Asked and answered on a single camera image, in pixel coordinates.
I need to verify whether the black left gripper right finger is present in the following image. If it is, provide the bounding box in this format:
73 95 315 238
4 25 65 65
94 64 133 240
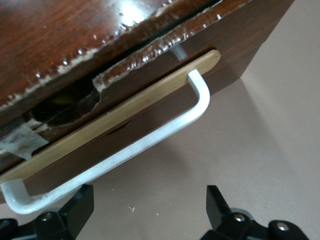
199 184 308 240

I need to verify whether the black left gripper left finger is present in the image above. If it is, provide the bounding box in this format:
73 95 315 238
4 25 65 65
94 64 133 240
0 184 95 240

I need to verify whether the white metal drawer handle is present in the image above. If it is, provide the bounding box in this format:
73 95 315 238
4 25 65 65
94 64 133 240
0 69 211 215

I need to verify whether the wooden drawer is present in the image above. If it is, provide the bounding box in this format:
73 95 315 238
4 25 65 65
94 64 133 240
0 0 296 208

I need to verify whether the dark brown wooden cabinet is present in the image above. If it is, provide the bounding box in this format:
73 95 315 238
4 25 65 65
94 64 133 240
0 0 218 113

